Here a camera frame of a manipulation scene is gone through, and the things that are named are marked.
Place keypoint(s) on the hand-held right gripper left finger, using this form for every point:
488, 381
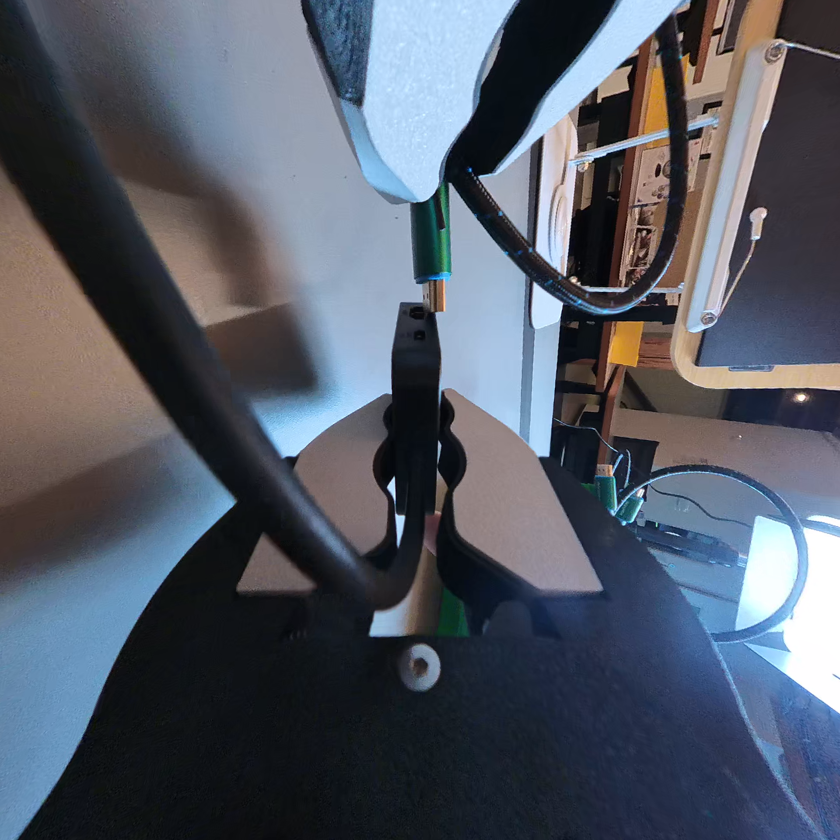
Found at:
348, 472

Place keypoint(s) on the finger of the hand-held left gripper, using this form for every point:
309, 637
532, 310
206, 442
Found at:
590, 65
420, 98

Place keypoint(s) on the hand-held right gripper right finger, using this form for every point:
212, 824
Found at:
512, 518

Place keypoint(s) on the green plastic bin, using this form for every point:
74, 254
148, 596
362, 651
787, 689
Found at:
453, 610

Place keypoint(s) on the wooden desk with white card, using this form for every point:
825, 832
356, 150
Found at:
640, 85

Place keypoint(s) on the yellow cardboard box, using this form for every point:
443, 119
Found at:
666, 98

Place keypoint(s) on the white picture card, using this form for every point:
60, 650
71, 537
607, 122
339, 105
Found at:
656, 174

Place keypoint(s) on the small yellow box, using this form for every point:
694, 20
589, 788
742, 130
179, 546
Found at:
627, 341

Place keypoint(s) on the black board with wooden rim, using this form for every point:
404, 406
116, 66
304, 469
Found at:
787, 229

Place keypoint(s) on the laptop with bright screen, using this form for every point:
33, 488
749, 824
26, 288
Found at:
807, 590

